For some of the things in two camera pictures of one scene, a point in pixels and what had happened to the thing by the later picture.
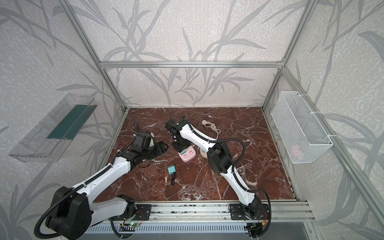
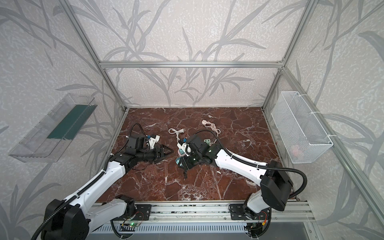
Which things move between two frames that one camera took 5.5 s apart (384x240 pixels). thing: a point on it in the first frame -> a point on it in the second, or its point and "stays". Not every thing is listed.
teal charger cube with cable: x=171 y=169 -> x=185 y=172
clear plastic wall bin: x=48 y=141 stays
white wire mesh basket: x=303 y=139 stays
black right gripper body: x=178 y=144 -> x=184 y=162
